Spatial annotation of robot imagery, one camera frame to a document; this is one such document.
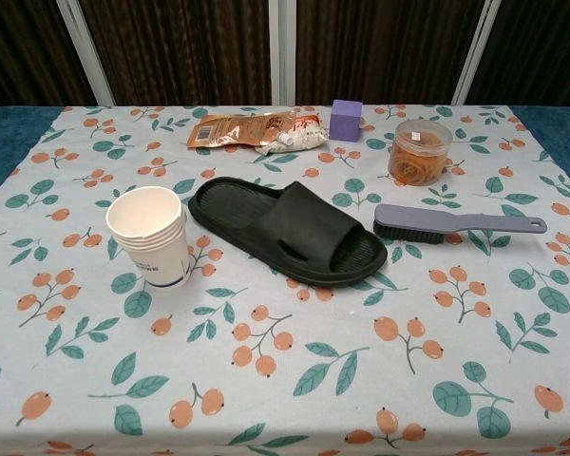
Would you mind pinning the black rubber slipper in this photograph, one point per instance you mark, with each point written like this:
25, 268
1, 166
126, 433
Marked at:
313, 209

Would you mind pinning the white and orange pouch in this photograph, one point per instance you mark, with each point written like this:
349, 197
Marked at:
304, 135

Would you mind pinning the brown snack packet with barcode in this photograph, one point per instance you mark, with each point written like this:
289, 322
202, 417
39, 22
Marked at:
237, 128

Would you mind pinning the purple foam cube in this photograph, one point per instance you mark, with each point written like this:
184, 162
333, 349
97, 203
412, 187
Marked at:
346, 121

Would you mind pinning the white paper cup stack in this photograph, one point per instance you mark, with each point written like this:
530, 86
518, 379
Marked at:
161, 256

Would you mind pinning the floral fruit print tablecloth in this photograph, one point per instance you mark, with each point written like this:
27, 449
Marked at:
285, 356

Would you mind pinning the clear jar of rubber bands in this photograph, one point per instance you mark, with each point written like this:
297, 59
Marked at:
418, 157

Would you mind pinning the dark brown partition screen panel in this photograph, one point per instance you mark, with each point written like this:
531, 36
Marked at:
385, 47
541, 47
24, 47
180, 47

